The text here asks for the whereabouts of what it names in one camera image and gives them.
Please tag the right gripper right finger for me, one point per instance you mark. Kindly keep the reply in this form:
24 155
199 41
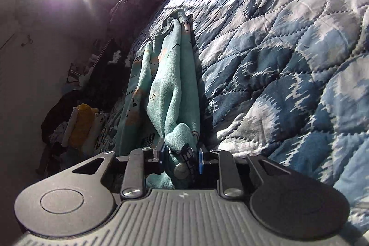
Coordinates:
218 171

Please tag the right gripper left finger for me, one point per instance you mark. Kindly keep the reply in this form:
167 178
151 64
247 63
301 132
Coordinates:
140 163

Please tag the teal printed baby garment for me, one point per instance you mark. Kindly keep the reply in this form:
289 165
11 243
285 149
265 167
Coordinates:
162 102

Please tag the yellow cloth item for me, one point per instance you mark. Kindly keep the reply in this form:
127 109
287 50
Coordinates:
85 118

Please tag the black white plush toy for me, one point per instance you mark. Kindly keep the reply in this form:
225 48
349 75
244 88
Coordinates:
118 58

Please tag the blue white quilted bedspread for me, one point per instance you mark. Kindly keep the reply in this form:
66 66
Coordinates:
287 79

